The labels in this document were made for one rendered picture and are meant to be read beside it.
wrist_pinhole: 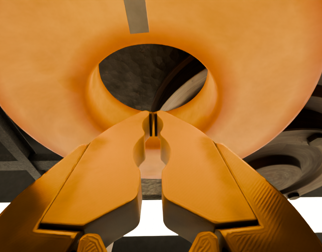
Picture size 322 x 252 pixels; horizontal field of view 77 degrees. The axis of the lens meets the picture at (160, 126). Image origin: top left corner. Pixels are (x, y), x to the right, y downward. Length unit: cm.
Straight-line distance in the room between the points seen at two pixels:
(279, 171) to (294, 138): 8
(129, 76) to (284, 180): 40
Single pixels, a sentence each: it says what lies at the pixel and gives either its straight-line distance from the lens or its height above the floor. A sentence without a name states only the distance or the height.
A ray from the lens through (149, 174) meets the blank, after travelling 16.
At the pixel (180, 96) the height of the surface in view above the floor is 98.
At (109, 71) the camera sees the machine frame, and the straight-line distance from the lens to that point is 52.
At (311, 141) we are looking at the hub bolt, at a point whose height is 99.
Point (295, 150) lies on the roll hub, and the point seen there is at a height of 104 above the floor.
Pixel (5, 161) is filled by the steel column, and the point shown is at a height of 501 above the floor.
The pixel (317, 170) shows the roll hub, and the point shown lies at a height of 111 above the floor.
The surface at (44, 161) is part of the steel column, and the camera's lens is 588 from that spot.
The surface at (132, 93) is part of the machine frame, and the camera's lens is 55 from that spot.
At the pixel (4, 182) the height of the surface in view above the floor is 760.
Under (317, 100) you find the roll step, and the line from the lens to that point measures 40.
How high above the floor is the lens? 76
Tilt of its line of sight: 47 degrees up
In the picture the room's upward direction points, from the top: 180 degrees clockwise
